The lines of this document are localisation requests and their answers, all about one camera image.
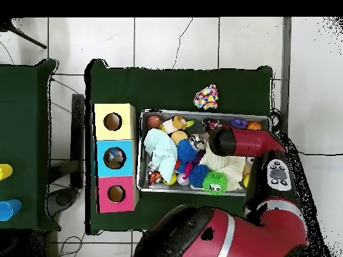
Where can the light blue waffle cloth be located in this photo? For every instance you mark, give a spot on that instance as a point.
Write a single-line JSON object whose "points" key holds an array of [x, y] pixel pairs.
{"points": [[160, 152]]}

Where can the green spiky rubber ball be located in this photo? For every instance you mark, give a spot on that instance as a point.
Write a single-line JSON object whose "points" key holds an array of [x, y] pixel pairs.
{"points": [[215, 183]]}

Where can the dark green table cloth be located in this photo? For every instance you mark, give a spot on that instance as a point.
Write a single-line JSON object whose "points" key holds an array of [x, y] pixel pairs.
{"points": [[160, 88], [21, 120]]}

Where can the brown football toy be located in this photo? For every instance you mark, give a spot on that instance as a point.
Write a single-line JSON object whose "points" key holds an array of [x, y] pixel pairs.
{"points": [[154, 121]]}

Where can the tan teddy bear plush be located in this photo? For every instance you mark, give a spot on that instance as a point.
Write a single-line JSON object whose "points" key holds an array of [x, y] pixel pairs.
{"points": [[178, 122]]}

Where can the blue spiky rubber ball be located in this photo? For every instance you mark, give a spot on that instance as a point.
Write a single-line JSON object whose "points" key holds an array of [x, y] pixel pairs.
{"points": [[198, 175], [187, 150]]}

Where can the black frame stand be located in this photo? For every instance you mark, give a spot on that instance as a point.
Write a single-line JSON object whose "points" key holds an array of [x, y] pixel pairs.
{"points": [[77, 133]]}

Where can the cream waffle cloth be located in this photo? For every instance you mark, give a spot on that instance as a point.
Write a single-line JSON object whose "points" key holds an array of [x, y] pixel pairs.
{"points": [[222, 167]]}

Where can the orange basketball toy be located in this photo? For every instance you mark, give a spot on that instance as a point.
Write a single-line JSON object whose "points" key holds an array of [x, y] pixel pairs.
{"points": [[254, 125]]}

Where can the crushed silver drink can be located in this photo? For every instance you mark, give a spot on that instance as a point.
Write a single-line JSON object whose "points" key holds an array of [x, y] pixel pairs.
{"points": [[197, 142]]}

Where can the blue cylinder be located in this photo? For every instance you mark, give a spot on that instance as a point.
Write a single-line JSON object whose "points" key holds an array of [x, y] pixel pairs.
{"points": [[9, 210]]}

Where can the yellow cylinder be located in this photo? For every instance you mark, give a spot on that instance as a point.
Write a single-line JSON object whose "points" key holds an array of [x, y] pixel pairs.
{"points": [[5, 172]]}

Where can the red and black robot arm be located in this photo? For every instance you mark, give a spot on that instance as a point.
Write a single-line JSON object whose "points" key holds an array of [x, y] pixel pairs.
{"points": [[254, 142]]}

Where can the orange tiger striped toy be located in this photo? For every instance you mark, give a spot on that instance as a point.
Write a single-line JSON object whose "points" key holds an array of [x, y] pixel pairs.
{"points": [[155, 178]]}

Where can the wooden box with three holes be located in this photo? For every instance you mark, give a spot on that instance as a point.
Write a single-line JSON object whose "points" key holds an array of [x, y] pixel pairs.
{"points": [[126, 128]]}

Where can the colourful polka dot cloth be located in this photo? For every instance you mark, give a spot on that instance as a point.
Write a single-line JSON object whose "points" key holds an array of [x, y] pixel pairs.
{"points": [[206, 97]]}

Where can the gray round floor base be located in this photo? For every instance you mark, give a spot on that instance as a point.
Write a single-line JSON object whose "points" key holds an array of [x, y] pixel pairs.
{"points": [[63, 199]]}

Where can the black tripod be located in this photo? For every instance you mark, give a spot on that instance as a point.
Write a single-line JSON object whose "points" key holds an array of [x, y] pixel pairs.
{"points": [[26, 40]]}

